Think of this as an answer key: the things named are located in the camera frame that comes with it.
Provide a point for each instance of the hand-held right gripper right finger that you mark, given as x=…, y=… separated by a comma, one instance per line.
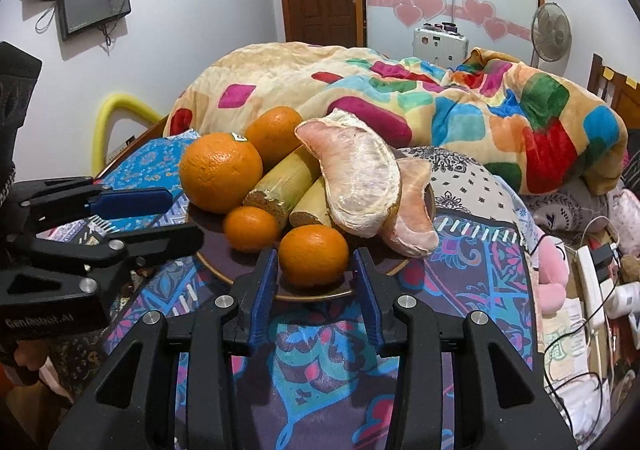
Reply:
x=367, y=300

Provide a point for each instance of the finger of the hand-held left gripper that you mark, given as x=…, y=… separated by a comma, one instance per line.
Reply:
x=130, y=202
x=150, y=242

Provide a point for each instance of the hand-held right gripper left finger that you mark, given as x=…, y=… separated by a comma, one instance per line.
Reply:
x=265, y=300

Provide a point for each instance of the purple plate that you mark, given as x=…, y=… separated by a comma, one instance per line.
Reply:
x=217, y=257

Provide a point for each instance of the small orange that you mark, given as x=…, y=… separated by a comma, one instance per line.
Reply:
x=250, y=228
x=312, y=255

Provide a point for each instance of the peeled pomelo segment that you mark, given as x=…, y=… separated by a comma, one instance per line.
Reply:
x=415, y=225
x=360, y=175

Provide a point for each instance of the large orange with sticker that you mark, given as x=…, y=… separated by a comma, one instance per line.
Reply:
x=220, y=175

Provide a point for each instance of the sugarcane piece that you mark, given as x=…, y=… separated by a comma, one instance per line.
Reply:
x=282, y=178
x=312, y=205

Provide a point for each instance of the blue patterned cloth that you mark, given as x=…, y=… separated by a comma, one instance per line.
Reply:
x=320, y=370

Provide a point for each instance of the yellow foam tube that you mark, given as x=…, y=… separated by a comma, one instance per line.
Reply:
x=107, y=108

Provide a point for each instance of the white paisley pillow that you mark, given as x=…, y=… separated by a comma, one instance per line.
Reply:
x=465, y=185

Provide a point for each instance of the pink plush toy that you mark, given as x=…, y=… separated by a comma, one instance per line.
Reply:
x=552, y=275

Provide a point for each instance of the colourful patchwork blanket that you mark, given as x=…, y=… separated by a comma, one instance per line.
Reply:
x=310, y=75

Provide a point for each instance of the white power strip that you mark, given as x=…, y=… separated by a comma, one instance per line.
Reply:
x=592, y=290

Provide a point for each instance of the small white cabinet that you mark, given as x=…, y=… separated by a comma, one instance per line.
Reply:
x=440, y=45

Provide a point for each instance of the pink patterned pouch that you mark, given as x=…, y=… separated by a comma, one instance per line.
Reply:
x=625, y=217

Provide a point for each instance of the standing fan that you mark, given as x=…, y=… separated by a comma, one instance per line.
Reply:
x=551, y=33

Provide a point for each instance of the wooden headboard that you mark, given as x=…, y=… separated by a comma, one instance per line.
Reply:
x=615, y=90

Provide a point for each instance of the small black wall monitor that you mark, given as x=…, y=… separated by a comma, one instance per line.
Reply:
x=95, y=3

